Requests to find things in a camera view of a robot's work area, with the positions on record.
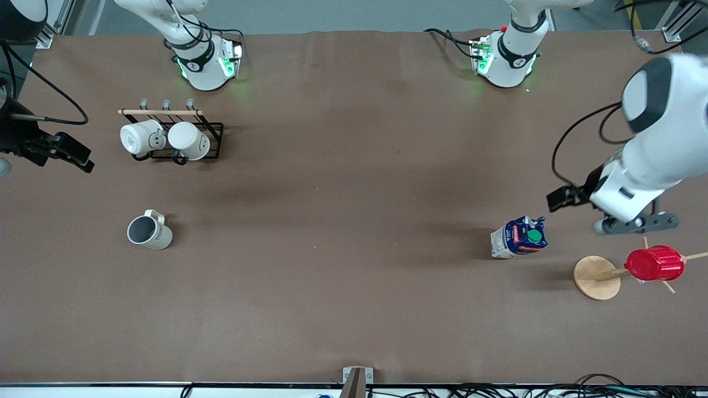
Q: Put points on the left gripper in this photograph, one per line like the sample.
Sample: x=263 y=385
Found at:
x=591 y=182

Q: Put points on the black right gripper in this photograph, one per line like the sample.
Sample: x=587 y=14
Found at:
x=15 y=134

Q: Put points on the blue milk carton green cap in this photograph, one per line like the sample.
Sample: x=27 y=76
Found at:
x=520 y=239

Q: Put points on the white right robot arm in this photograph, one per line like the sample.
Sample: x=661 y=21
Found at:
x=202 y=66

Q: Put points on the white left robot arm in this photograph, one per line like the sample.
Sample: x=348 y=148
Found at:
x=669 y=138

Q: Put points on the wooden cup tree stand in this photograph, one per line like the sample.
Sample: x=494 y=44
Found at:
x=596 y=278

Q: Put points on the red plastic cup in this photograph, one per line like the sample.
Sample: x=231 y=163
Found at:
x=655 y=263

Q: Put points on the white mug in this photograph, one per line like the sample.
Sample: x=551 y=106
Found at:
x=189 y=140
x=139 y=137

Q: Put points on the cream mug grey inside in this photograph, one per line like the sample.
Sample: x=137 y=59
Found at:
x=150 y=230

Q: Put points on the aluminium frame profile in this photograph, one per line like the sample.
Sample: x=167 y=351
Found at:
x=51 y=27
x=679 y=22

